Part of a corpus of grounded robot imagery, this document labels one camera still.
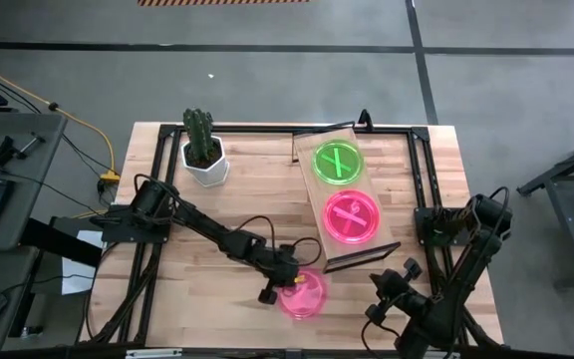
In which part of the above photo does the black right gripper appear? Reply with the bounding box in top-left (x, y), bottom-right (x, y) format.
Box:
top-left (365, 257), bottom-right (424, 325)

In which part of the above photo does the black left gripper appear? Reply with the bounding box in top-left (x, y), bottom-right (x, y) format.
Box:
top-left (258, 246), bottom-right (308, 306)

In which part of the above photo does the pink translucent plastic plate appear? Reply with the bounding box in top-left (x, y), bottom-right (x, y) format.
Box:
top-left (277, 268), bottom-right (329, 320)
top-left (322, 188), bottom-right (383, 244)

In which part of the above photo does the wooden tray board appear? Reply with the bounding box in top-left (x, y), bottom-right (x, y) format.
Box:
top-left (291, 127), bottom-right (402, 274)

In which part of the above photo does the white hexagonal plant pot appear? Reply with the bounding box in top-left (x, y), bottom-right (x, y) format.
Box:
top-left (180, 134), bottom-right (231, 189)

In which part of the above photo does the green translucent plastic plate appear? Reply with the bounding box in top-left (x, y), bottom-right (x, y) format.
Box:
top-left (311, 138), bottom-right (366, 186)

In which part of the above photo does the green cactus plant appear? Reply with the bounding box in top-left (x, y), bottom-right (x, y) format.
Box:
top-left (181, 107), bottom-right (217, 166)

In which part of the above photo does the white paper sheet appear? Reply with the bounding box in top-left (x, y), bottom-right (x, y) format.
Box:
top-left (60, 228), bottom-right (105, 295)

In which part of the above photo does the grey desk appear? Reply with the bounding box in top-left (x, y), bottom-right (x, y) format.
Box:
top-left (0, 110), bottom-right (69, 350)

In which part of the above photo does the black clamp tool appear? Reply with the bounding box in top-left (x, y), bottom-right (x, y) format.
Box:
top-left (0, 132), bottom-right (47, 169)

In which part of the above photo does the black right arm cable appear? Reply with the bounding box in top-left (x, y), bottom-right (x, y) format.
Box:
top-left (360, 317), bottom-right (401, 359)

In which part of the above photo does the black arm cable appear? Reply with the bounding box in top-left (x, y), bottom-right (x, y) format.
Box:
top-left (360, 317), bottom-right (401, 359)
top-left (234, 214), bottom-right (324, 269)

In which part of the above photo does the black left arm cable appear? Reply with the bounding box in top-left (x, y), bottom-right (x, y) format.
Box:
top-left (234, 214), bottom-right (324, 269)

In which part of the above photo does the black aluminium table frame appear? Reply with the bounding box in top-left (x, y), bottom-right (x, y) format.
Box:
top-left (80, 122), bottom-right (502, 350)

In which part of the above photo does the yellow cable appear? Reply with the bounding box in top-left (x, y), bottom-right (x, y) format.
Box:
top-left (0, 55), bottom-right (122, 183)

